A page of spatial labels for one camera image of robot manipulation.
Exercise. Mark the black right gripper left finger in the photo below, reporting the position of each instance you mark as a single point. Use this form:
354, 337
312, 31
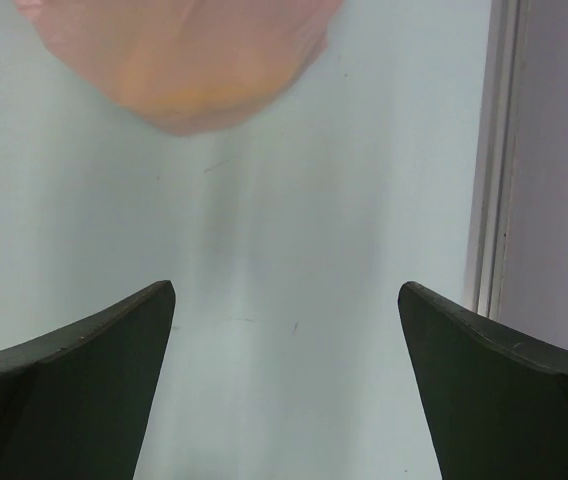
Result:
75, 402

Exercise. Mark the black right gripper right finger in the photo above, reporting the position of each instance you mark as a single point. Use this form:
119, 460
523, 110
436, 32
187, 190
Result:
495, 399

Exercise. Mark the pink plastic bag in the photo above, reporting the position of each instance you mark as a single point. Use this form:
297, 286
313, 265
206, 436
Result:
185, 67

